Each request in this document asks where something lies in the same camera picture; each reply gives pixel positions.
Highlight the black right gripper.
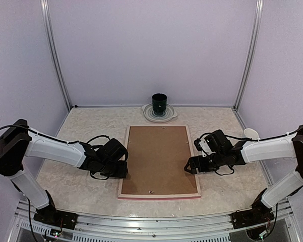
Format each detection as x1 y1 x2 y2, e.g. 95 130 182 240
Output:
184 150 225 175

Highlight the pink wooden picture frame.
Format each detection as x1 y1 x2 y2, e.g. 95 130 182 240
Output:
117 124 202 201

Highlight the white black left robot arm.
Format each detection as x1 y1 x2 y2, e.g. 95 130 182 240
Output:
0 119 129 224

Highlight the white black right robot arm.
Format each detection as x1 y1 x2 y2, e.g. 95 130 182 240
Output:
184 125 303 224

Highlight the striped ceramic plate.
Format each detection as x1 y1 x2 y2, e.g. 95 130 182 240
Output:
142 103 178 124

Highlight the light blue paper cup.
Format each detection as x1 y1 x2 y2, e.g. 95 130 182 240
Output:
244 128 260 140

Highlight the dark green cup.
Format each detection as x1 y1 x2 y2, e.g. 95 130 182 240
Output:
152 93 167 114

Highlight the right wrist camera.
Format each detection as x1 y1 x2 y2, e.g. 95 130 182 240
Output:
194 138 212 157

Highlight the aluminium front rail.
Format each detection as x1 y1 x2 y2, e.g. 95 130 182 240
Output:
6 201 301 241

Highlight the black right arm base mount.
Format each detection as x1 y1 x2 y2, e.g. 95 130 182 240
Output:
230 209 275 229

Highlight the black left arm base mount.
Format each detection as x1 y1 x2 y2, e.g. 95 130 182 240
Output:
34 210 78 230

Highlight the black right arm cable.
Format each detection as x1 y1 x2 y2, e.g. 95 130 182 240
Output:
200 115 303 177

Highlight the left aluminium corner post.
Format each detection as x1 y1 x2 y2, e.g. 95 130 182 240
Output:
40 0 73 111

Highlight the aluminium corner post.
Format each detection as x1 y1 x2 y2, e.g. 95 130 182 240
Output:
233 0 264 112
40 0 73 111

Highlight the right aluminium corner post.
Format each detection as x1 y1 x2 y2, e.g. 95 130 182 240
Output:
233 0 264 112

